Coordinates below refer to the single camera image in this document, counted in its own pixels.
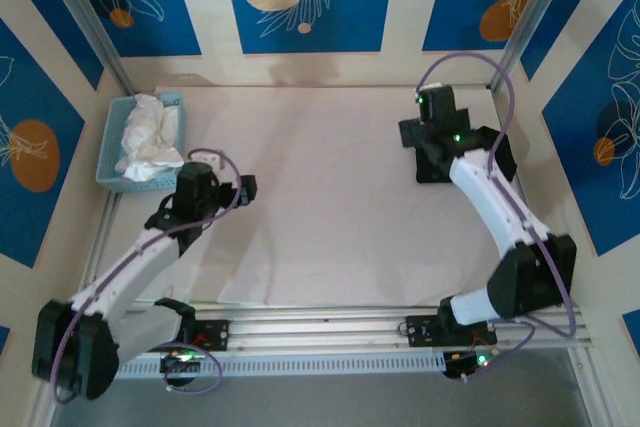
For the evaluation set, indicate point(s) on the light blue plastic basket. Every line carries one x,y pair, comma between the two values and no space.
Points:
106,157

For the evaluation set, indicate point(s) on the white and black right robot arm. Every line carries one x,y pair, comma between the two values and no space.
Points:
492,202

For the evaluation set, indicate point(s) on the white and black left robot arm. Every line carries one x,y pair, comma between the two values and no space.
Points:
125,269

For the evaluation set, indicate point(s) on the crumpled white cloth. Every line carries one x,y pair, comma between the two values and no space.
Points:
150,137

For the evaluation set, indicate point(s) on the white table cover sheet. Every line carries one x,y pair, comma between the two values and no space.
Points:
250,112

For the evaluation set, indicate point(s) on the black left controller board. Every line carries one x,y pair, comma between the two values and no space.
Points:
175,367

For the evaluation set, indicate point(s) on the black controller board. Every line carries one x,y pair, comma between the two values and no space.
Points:
175,367
457,364

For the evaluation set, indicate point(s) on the black right controller board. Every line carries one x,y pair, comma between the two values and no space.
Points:
457,364

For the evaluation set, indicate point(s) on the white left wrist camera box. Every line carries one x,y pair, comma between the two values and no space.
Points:
210,160

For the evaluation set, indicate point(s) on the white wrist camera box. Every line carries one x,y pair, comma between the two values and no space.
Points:
210,160
431,87

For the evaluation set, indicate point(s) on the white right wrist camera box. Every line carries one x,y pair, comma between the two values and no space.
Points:
431,87

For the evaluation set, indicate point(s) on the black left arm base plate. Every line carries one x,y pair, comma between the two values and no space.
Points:
215,334

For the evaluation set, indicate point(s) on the aluminium front rail frame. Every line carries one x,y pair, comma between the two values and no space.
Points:
320,332

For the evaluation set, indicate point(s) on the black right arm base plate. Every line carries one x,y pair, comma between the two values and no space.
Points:
420,331

